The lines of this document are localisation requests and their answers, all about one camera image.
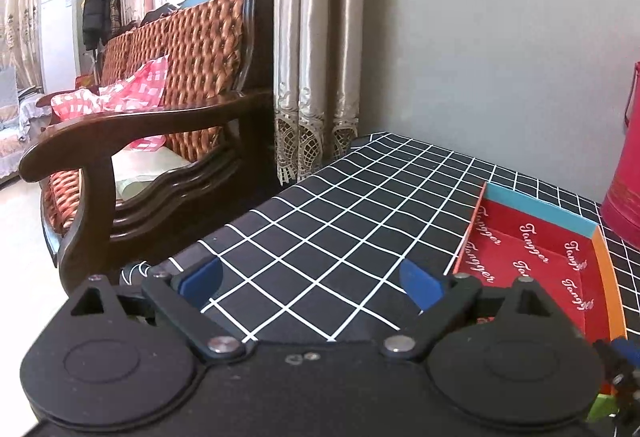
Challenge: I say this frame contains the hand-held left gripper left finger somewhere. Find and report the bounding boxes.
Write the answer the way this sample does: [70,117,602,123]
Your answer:
[69,258,247,366]

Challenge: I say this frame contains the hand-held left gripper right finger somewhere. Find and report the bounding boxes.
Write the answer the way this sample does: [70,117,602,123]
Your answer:
[383,259,557,363]

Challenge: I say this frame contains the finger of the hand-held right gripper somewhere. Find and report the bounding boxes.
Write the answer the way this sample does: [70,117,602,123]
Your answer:
[594,336,640,424]

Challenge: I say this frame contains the red cardboard box tray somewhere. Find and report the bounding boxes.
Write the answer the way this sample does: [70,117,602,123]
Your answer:
[452,182,629,423]

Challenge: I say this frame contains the black white grid tablecloth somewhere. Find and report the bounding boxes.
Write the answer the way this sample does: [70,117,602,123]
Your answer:
[120,132,640,437]

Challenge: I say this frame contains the cream seat cushion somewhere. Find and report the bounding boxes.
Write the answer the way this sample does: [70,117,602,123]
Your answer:
[112,149,196,204]

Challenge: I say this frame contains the dark wooden woven sofa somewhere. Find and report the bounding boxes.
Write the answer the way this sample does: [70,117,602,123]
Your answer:
[19,0,282,299]

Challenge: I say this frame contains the red cylindrical bucket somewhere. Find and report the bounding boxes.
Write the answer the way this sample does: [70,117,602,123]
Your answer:
[600,62,640,249]

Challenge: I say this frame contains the pink checkered cloth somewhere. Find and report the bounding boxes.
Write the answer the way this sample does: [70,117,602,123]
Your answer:
[50,56,169,152]

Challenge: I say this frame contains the floral covered furniture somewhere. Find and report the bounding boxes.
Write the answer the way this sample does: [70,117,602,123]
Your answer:
[0,87,54,178]

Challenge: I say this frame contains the beige satin curtain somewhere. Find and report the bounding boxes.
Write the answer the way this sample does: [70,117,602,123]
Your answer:
[272,0,367,186]

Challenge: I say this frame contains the white refrigerator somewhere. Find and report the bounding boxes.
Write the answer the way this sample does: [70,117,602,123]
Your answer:
[39,0,87,96]

